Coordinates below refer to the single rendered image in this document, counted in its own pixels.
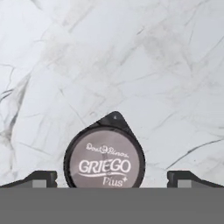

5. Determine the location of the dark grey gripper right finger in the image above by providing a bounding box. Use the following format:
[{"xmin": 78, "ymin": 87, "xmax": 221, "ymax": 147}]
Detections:
[{"xmin": 166, "ymin": 170, "xmax": 224, "ymax": 189}]

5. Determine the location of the black yogurt container grey lid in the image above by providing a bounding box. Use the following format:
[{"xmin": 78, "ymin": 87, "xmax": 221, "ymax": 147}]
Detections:
[{"xmin": 63, "ymin": 110, "xmax": 146, "ymax": 189}]

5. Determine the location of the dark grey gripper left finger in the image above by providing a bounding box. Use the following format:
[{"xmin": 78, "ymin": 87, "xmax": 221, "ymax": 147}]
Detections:
[{"xmin": 0, "ymin": 170, "xmax": 58, "ymax": 189}]

